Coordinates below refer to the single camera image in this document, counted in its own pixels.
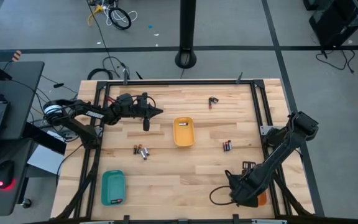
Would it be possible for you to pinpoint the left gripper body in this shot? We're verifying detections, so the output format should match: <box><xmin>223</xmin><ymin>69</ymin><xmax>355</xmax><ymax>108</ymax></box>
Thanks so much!
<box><xmin>132</xmin><ymin>92</ymin><xmax>152</xmax><ymax>119</ymax></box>

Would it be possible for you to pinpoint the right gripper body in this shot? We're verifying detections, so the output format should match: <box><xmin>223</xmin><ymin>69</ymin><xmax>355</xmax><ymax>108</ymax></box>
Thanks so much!
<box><xmin>224</xmin><ymin>169</ymin><xmax>260</xmax><ymax>208</ymax></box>

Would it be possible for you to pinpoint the orange plastic tray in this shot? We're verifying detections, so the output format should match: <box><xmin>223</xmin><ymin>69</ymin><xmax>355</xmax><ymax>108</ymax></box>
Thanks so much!
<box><xmin>240</xmin><ymin>169</ymin><xmax>267</xmax><ymax>207</ymax></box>

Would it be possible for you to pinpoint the yellow plastic tray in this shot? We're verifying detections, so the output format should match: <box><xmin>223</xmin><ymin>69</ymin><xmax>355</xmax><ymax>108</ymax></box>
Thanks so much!
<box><xmin>172</xmin><ymin>116</ymin><xmax>196</xmax><ymax>147</ymax></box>

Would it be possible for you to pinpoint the teal plastic tray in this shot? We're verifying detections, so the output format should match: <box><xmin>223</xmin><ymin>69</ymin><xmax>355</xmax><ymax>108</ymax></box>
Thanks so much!
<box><xmin>101</xmin><ymin>169</ymin><xmax>126</xmax><ymax>207</ymax></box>

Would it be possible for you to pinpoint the grey power strip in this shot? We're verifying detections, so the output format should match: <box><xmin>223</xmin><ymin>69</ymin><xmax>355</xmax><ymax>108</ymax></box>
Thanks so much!
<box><xmin>31</xmin><ymin>118</ymin><xmax>54</xmax><ymax>129</ymax></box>

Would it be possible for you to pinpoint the white box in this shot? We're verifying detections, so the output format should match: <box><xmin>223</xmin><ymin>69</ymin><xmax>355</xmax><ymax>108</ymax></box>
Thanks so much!
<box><xmin>26</xmin><ymin>144</ymin><xmax>67</xmax><ymax>175</ymax></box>

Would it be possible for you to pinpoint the black desk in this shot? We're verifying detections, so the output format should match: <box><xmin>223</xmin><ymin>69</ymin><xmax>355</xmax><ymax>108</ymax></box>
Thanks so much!
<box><xmin>0</xmin><ymin>60</ymin><xmax>45</xmax><ymax>217</ymax></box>

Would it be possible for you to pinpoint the black computer mouse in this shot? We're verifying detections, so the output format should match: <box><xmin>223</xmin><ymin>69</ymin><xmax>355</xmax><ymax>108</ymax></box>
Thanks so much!
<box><xmin>0</xmin><ymin>160</ymin><xmax>16</xmax><ymax>190</ymax></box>

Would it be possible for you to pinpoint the black equipment rack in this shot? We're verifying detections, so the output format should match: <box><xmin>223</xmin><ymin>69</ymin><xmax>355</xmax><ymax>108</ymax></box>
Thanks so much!
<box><xmin>308</xmin><ymin>0</ymin><xmax>358</xmax><ymax>49</ymax></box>

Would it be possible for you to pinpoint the black aluminium table frame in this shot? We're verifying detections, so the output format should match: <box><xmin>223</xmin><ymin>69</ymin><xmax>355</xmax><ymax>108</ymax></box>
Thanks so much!
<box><xmin>51</xmin><ymin>79</ymin><xmax>316</xmax><ymax>224</ymax></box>

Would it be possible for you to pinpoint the thick black cable arc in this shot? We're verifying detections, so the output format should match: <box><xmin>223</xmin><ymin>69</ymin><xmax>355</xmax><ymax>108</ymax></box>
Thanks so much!
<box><xmin>87</xmin><ymin>67</ymin><xmax>114</xmax><ymax>81</ymax></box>

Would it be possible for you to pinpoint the black camera stand pole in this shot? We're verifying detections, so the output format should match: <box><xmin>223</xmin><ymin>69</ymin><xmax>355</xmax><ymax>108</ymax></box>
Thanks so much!
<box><xmin>175</xmin><ymin>0</ymin><xmax>198</xmax><ymax>70</ymax></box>

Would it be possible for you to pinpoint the white floor cable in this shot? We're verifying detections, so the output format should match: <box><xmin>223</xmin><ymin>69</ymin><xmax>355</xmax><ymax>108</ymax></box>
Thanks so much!
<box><xmin>103</xmin><ymin>2</ymin><xmax>139</xmax><ymax>27</ymax></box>

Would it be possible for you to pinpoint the coiled black cable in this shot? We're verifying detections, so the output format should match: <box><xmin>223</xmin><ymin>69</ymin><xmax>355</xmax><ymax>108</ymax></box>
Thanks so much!
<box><xmin>108</xmin><ymin>6</ymin><xmax>132</xmax><ymax>31</ymax></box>

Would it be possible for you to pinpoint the yellow floor cable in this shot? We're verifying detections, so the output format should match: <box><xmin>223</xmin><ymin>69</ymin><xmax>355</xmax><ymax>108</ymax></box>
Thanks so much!
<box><xmin>87</xmin><ymin>4</ymin><xmax>105</xmax><ymax>26</ymax></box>

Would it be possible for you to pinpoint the black floor cable with plug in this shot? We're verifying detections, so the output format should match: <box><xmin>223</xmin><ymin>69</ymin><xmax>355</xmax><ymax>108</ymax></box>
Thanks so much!
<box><xmin>315</xmin><ymin>49</ymin><xmax>356</xmax><ymax>75</ymax></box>

